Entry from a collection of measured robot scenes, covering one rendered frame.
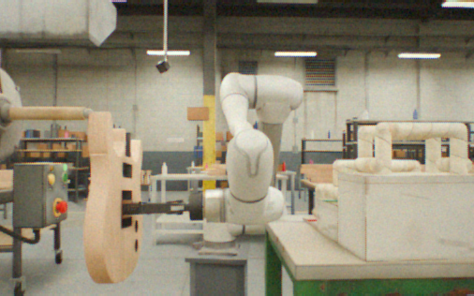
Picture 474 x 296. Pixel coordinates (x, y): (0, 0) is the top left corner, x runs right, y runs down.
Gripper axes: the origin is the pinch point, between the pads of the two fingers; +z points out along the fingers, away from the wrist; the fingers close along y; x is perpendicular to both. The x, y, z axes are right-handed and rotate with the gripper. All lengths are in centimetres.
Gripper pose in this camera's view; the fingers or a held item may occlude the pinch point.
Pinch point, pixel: (128, 208)
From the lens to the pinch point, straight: 96.1
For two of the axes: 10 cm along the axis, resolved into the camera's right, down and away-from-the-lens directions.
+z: -10.0, 0.2, -0.3
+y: -0.3, 1.2, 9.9
